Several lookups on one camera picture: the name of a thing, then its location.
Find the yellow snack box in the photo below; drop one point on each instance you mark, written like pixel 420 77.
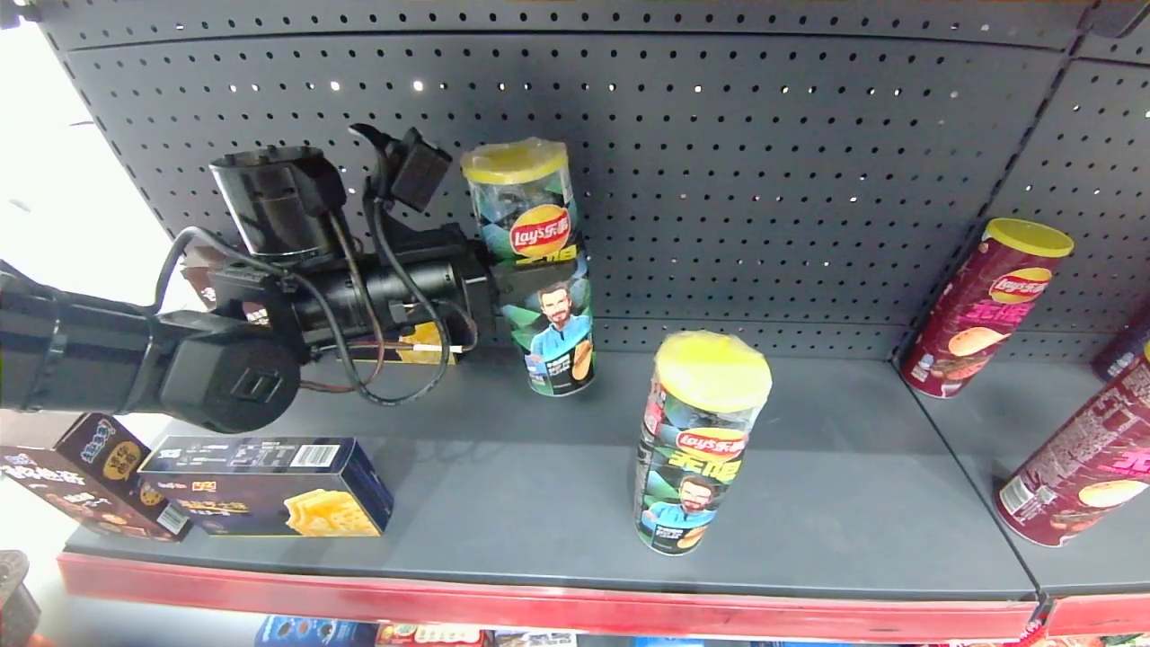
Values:
pixel 422 340

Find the brown snack box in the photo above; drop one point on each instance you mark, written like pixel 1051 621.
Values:
pixel 199 279

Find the dark blue cracker box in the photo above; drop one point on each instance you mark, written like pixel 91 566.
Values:
pixel 269 490

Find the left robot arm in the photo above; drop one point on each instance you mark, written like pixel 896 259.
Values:
pixel 81 355

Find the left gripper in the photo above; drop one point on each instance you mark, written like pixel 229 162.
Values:
pixel 404 288

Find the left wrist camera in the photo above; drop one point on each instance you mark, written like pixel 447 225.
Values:
pixel 418 171

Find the red snack pack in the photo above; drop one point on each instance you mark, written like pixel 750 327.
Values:
pixel 431 636

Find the green chip can yellow lid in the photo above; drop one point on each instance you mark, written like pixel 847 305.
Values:
pixel 548 346
pixel 696 458

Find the dark brown cookie box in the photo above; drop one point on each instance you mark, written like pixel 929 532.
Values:
pixel 85 476

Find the maroon chip can yellow lid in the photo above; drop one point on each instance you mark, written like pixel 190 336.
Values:
pixel 975 319
pixel 1083 467

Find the black shop shelf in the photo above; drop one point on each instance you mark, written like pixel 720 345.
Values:
pixel 809 225

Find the blue snack pack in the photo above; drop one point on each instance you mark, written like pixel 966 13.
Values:
pixel 310 633

